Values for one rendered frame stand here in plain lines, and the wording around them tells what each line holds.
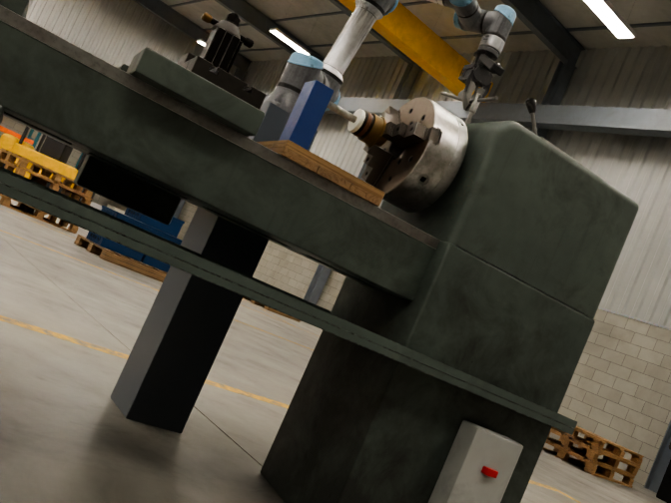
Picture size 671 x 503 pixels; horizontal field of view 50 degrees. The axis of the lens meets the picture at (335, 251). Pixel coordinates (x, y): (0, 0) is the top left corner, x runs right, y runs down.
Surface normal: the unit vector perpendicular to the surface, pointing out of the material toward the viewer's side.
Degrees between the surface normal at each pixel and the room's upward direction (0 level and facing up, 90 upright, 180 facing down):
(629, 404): 90
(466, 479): 90
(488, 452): 90
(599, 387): 90
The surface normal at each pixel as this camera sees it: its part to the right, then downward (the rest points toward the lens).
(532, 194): 0.43, 0.12
